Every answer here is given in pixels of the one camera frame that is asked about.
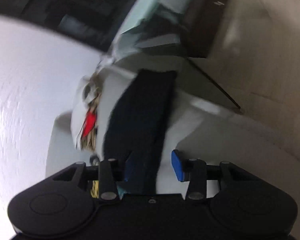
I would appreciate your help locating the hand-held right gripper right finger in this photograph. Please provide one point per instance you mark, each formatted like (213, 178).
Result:
(178, 167)

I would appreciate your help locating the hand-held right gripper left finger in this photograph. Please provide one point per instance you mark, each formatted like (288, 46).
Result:
(127, 172)

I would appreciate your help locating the grey sofa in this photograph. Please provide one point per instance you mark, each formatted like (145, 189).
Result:
(205, 135)

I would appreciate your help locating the folded tan garment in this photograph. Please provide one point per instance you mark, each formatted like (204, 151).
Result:
(91, 143)

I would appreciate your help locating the folded red garment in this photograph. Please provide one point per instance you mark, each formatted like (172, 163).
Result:
(89, 123)

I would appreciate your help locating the curved glass side table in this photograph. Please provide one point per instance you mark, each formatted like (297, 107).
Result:
(160, 42)

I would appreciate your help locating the dark brown drawer unit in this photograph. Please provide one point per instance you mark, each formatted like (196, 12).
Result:
(205, 25)

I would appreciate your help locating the light green tablet case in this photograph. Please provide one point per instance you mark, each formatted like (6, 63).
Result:
(152, 0)

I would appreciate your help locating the dark window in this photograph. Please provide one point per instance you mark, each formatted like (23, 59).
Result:
(65, 12)

